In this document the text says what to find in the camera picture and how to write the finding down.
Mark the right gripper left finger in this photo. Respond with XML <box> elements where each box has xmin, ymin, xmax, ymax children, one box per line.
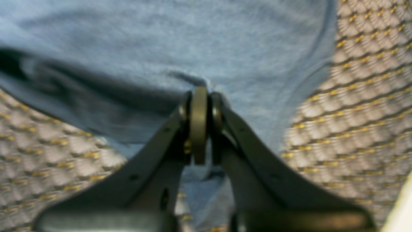
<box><xmin>33</xmin><ymin>87</ymin><xmax>208</xmax><ymax>232</ymax></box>

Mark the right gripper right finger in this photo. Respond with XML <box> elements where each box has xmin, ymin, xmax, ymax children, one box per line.
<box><xmin>209</xmin><ymin>92</ymin><xmax>377</xmax><ymax>232</ymax></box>

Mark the blue T-shirt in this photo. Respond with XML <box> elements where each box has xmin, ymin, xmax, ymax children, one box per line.
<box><xmin>0</xmin><ymin>0</ymin><xmax>338</xmax><ymax>232</ymax></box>

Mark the fan-patterned tablecloth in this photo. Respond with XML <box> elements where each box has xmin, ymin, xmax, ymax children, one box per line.
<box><xmin>1</xmin><ymin>0</ymin><xmax>411</xmax><ymax>232</ymax></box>

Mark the beige furniture corner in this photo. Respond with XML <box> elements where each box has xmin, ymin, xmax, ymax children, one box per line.
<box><xmin>381</xmin><ymin>173</ymin><xmax>412</xmax><ymax>232</ymax></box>

